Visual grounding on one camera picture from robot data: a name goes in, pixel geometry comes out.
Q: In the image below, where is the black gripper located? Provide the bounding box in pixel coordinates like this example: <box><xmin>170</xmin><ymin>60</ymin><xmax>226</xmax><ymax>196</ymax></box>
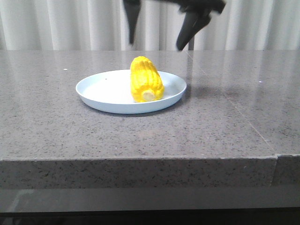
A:
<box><xmin>123</xmin><ymin>0</ymin><xmax>226</xmax><ymax>51</ymax></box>

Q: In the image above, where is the yellow corn cob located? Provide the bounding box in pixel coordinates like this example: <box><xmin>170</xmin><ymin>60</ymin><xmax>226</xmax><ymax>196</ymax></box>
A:
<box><xmin>130</xmin><ymin>56</ymin><xmax>165</xmax><ymax>103</ymax></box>

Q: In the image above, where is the light blue round plate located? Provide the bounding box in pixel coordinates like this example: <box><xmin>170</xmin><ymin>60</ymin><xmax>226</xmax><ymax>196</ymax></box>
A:
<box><xmin>75</xmin><ymin>69</ymin><xmax>187</xmax><ymax>114</ymax></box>

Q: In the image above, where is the white pleated curtain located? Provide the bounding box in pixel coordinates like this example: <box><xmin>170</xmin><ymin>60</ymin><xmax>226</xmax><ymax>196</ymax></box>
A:
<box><xmin>0</xmin><ymin>0</ymin><xmax>300</xmax><ymax>50</ymax></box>

